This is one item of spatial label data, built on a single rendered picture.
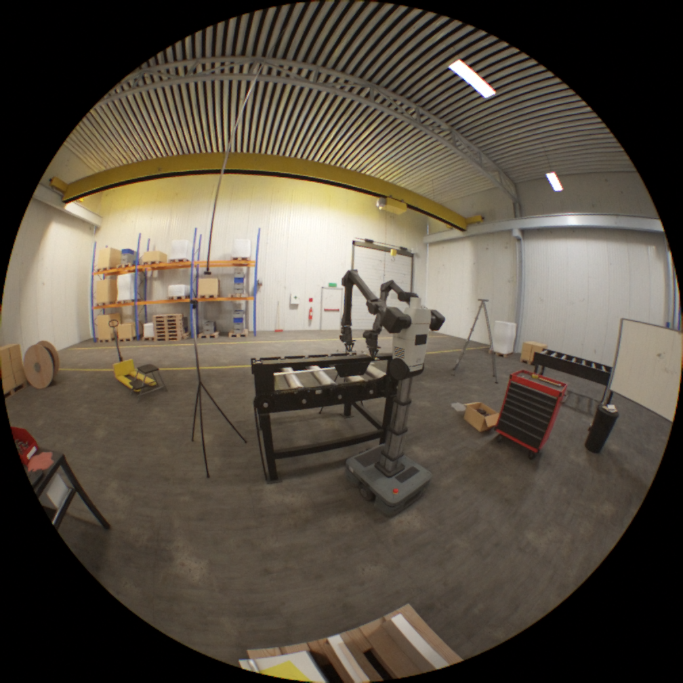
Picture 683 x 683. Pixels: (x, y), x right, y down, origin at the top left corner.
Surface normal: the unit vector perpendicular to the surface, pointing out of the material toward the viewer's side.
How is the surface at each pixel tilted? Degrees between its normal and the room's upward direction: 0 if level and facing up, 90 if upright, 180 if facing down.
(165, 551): 0
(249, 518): 0
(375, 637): 0
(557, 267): 90
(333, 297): 90
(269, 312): 90
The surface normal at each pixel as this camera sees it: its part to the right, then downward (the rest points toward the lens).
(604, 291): -0.91, 0.04
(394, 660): 0.05, -0.98
